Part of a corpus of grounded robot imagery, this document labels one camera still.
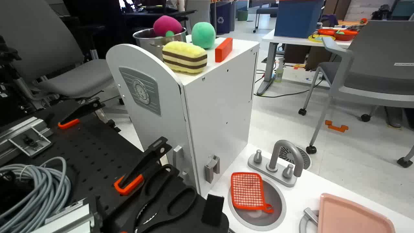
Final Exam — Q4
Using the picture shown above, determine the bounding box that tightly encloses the orange mesh strainer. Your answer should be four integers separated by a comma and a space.
229, 171, 275, 215

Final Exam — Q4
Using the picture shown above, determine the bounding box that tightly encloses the aluminium rail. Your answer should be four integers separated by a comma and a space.
0, 115, 53, 165

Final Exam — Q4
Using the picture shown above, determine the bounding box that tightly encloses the white-framed black tag plate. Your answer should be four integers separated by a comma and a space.
8, 127, 53, 158

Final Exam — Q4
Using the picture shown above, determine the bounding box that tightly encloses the orange rectangular block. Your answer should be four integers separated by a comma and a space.
213, 36, 234, 63

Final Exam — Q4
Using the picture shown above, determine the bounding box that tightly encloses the white toy kitchen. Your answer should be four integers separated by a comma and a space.
105, 36, 414, 233

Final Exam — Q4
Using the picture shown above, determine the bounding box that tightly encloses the small black block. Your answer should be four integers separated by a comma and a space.
200, 193, 225, 228

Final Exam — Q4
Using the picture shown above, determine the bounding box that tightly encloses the clear spray bottle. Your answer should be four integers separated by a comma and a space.
274, 55, 286, 84

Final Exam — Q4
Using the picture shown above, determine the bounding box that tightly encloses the black equipment stand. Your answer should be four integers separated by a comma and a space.
0, 36, 27, 127

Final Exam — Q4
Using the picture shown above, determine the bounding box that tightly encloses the grey office chair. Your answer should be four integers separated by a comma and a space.
0, 0, 115, 101
297, 18, 414, 168

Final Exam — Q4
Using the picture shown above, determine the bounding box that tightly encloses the round green plushie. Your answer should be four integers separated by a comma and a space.
190, 20, 217, 50

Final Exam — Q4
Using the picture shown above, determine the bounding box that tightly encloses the silver metal bracket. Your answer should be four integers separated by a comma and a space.
31, 199, 101, 233

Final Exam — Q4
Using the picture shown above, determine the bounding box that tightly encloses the orange floor bracket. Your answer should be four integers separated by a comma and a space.
323, 119, 349, 133

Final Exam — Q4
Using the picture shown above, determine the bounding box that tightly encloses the blue box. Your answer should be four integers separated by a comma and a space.
273, 0, 325, 39

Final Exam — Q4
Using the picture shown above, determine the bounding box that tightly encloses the black perforated board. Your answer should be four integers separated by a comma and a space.
24, 98, 147, 217

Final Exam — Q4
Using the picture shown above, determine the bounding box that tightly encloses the steel pot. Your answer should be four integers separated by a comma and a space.
132, 26, 189, 62

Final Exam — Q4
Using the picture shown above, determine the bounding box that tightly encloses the grey toy faucet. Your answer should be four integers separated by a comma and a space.
247, 138, 305, 189

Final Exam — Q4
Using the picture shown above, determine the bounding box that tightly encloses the grey toy burner grate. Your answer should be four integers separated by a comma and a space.
297, 206, 321, 233

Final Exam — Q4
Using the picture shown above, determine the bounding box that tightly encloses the yellow brown-striped sponge plushie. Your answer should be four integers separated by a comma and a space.
160, 40, 209, 76

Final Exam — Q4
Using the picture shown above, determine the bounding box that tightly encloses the grey round sink basin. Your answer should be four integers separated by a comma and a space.
226, 178, 287, 230

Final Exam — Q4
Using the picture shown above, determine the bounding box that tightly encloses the orange tray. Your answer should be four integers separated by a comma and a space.
317, 26, 360, 42

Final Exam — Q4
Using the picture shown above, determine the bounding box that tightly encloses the black moulded looped cover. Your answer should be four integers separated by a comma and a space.
102, 163, 230, 233

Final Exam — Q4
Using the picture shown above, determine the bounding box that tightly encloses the grey cable bundle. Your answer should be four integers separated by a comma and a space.
0, 155, 72, 233

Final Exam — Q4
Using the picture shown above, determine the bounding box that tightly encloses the white table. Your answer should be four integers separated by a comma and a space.
253, 30, 353, 97

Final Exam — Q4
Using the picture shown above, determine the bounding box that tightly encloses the pink plastic tray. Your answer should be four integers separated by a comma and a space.
317, 191, 397, 233

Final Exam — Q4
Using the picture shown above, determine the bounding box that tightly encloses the magenta plushie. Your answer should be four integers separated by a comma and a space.
151, 14, 185, 37

